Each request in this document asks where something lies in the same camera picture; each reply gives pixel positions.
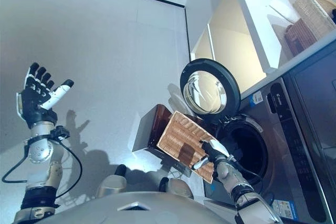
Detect silver robot leg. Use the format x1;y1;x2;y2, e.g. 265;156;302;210
96;174;128;199
167;178;195;200

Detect round glass washing machine door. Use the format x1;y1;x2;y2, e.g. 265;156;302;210
180;58;240;117

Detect black left robot foot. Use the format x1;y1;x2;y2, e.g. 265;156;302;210
115;164;127;177

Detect wicker laundry basket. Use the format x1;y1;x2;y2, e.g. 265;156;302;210
156;110;218;184

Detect grey robot torso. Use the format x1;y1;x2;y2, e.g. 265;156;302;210
44;191;243;224

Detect dark grey washing machine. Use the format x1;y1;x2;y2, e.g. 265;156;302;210
203;48;336;224

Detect white cabinet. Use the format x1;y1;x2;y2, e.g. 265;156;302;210
183;0;336;97

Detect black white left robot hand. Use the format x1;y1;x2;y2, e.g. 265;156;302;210
16;62;75;129

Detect black robot foot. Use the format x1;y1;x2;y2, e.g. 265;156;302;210
115;164;127;177
159;177;170;193

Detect grey curved warning label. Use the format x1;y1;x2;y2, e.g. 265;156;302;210
245;118;265;133

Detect dark detergent drawer front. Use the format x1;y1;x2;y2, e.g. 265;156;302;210
267;83;287;116

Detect black right robot foot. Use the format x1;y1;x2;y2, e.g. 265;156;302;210
159;177;170;193

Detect pale wicker storage basket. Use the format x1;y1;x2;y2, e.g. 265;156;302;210
293;0;336;42

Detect silver left robot leg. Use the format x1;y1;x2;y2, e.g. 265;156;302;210
96;174;128;199

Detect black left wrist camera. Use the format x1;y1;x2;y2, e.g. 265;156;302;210
49;126;70;141

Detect blue bordered info sticker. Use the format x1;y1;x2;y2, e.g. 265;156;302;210
272;200;294;220

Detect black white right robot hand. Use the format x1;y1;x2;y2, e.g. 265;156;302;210
193;140;229;171

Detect silver right robot leg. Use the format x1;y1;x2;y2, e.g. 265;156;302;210
167;178;195;200

